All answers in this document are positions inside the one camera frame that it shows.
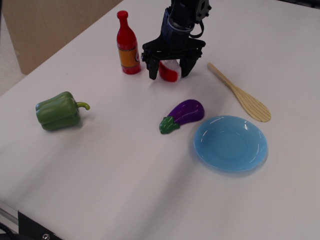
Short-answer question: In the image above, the black cable at corner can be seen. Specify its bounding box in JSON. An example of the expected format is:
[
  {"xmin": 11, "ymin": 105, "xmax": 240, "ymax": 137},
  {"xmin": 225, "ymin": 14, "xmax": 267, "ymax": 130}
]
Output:
[{"xmin": 0, "ymin": 222, "xmax": 16, "ymax": 240}]

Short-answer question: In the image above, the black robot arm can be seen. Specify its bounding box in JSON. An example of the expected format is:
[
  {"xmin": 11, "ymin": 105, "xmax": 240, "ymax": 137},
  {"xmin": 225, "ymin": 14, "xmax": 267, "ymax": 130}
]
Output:
[{"xmin": 141, "ymin": 0, "xmax": 212, "ymax": 80}]

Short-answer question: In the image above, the black metal table bracket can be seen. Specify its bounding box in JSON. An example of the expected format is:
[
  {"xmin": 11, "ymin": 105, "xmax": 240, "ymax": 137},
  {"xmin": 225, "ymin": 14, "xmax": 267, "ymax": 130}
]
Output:
[{"xmin": 18, "ymin": 211, "xmax": 62, "ymax": 240}]

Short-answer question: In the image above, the red and white toy sushi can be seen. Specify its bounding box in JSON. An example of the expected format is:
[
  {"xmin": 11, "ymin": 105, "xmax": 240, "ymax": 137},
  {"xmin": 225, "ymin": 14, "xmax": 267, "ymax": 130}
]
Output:
[{"xmin": 158, "ymin": 59, "xmax": 182, "ymax": 83}]

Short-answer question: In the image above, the wooden rice paddle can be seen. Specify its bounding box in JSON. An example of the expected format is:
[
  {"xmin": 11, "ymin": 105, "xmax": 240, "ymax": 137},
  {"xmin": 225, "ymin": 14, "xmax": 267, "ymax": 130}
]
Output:
[{"xmin": 207, "ymin": 62, "xmax": 272, "ymax": 123}]

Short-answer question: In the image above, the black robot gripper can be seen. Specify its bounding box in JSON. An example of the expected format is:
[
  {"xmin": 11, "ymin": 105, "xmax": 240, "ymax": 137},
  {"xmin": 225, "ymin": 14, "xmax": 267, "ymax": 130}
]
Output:
[{"xmin": 141, "ymin": 12, "xmax": 206, "ymax": 80}]

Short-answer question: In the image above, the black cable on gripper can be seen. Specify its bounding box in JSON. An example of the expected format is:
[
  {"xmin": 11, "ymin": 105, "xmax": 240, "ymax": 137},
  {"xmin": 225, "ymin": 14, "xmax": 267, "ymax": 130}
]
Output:
[{"xmin": 188, "ymin": 21, "xmax": 206, "ymax": 39}]

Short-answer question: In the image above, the blue plastic plate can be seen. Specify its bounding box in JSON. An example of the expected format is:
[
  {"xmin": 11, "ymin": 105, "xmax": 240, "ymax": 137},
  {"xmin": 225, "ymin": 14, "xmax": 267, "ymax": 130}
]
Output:
[{"xmin": 193, "ymin": 115, "xmax": 268, "ymax": 172}]

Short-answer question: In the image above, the purple toy eggplant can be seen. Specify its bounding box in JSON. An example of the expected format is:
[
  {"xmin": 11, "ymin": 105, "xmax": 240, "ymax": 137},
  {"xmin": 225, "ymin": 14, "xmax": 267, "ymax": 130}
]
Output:
[{"xmin": 159, "ymin": 99, "xmax": 205, "ymax": 134}]

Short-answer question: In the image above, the green toy bell pepper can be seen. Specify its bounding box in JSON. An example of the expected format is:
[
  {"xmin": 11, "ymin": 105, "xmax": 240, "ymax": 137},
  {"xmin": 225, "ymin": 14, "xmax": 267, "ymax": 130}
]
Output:
[{"xmin": 35, "ymin": 91, "xmax": 90, "ymax": 131}]

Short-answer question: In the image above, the beige wooden cabinet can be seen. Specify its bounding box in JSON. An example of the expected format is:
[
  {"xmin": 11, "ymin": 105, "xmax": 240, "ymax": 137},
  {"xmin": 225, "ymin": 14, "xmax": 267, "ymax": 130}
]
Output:
[{"xmin": 1, "ymin": 0, "xmax": 120, "ymax": 75}]

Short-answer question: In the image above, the red toy sauce bottle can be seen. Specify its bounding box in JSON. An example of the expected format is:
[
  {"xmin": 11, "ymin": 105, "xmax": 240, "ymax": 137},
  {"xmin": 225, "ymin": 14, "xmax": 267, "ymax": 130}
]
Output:
[{"xmin": 116, "ymin": 10, "xmax": 141, "ymax": 75}]

